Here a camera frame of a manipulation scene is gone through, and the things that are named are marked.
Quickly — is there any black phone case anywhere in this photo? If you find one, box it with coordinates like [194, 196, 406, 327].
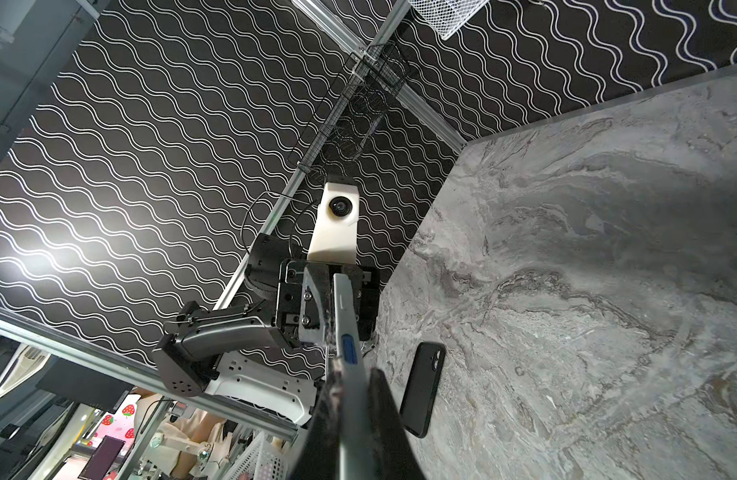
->
[400, 342, 447, 438]

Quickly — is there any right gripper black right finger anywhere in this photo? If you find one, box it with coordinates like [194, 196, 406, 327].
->
[368, 368, 425, 480]

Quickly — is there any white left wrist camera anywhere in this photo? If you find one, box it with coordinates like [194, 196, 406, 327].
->
[308, 182, 360, 264]

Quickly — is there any black wire mesh basket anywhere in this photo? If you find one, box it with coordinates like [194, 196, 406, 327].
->
[286, 40, 413, 173]

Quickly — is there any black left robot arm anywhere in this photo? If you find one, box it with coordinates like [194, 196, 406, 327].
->
[152, 234, 381, 426]

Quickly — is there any blue phone black screen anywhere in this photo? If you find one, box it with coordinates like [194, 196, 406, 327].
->
[332, 274, 374, 479]

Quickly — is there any white wire mesh basket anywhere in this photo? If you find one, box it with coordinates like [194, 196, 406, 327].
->
[409, 0, 489, 40]

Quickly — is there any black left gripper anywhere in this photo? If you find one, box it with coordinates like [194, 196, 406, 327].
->
[274, 259, 381, 345]

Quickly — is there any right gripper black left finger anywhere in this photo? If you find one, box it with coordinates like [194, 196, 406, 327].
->
[288, 371, 344, 480]

